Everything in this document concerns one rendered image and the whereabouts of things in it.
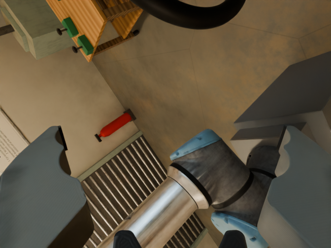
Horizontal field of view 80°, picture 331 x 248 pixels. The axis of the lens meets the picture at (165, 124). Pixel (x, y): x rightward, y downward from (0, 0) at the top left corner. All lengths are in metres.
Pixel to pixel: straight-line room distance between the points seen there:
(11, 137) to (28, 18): 1.37
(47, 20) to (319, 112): 2.09
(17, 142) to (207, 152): 2.59
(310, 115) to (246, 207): 0.31
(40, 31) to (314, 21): 1.95
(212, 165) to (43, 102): 2.64
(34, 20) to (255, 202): 2.10
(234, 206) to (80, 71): 2.81
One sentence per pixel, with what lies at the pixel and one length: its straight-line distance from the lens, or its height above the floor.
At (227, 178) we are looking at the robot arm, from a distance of 0.54.
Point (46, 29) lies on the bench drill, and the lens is 2.18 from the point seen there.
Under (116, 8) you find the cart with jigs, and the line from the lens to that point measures 1.33.
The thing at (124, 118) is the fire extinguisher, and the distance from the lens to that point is 2.89.
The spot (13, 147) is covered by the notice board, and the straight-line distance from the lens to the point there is 2.91.
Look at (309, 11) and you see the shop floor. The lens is 1.17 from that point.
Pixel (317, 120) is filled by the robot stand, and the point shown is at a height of 0.55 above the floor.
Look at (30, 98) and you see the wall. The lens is 2.98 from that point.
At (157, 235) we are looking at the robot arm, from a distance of 0.51.
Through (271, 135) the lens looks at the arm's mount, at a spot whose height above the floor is 0.61.
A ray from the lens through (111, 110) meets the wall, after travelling 3.04.
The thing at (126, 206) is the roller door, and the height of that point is 0.82.
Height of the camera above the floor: 1.10
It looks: 28 degrees down
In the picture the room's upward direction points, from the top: 129 degrees counter-clockwise
